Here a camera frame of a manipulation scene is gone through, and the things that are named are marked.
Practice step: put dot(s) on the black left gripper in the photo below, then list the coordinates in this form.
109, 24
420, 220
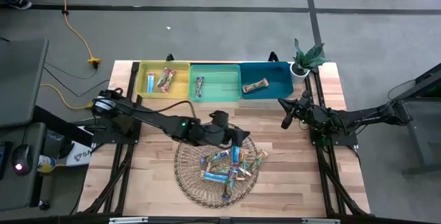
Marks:
220, 137

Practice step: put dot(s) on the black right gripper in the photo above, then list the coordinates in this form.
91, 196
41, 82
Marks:
303, 111

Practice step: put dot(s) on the light blue granola bar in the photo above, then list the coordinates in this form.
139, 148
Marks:
150, 82
214, 176
235, 155

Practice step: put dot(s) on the snack bars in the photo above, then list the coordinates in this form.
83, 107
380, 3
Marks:
218, 155
199, 86
255, 85

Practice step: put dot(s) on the dark blue granola bar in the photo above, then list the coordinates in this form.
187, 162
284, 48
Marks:
229, 184

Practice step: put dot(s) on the red wrapper granola bar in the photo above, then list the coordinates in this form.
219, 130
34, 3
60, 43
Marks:
162, 76
170, 82

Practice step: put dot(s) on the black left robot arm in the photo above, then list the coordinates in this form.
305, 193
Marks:
155, 119

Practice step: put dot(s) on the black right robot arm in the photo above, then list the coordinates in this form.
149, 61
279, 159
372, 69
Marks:
361, 115

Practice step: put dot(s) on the green plant in white pot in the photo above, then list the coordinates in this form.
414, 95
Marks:
299, 74

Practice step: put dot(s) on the blue plastic bin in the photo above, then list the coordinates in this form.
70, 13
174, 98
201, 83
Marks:
275, 74

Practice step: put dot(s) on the light green plastic bin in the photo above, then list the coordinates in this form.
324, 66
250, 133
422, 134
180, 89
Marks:
224, 86

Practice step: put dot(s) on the yellow plastic bin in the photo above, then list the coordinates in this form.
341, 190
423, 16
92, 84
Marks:
179, 89

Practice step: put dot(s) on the black desk stand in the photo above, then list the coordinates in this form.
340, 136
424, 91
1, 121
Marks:
417, 134

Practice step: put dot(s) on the white printed box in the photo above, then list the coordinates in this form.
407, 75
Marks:
81, 155

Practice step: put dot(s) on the black plastic bag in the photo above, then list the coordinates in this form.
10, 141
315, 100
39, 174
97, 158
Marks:
56, 141

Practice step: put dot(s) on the black desk base beam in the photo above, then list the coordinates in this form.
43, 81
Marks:
51, 120

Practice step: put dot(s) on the yellow white bottle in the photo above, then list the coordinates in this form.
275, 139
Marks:
46, 163

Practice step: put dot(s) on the black caster wheel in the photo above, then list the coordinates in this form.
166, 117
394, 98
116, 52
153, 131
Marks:
44, 205

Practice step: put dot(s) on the black computer mouse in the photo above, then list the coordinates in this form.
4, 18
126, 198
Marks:
21, 158

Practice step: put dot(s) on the large grey desk panel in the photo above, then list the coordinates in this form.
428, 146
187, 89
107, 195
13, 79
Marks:
20, 79

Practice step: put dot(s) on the grey desk surface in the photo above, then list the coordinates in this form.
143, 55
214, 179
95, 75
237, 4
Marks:
13, 193

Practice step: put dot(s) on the black flat device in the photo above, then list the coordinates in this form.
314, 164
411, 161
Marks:
2, 160

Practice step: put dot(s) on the person's shoe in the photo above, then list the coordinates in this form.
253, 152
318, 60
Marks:
17, 1

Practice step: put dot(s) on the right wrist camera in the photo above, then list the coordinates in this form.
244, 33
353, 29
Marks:
305, 96

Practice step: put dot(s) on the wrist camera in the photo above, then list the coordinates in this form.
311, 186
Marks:
305, 96
219, 119

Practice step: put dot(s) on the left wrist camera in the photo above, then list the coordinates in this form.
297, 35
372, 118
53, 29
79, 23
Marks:
219, 119

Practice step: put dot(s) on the black frame clamp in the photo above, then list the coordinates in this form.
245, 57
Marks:
273, 56
169, 58

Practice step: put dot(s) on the black table edge rail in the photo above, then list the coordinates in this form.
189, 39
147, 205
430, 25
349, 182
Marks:
189, 222

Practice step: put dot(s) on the silver metal bracket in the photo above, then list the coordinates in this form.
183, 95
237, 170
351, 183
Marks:
128, 220
320, 221

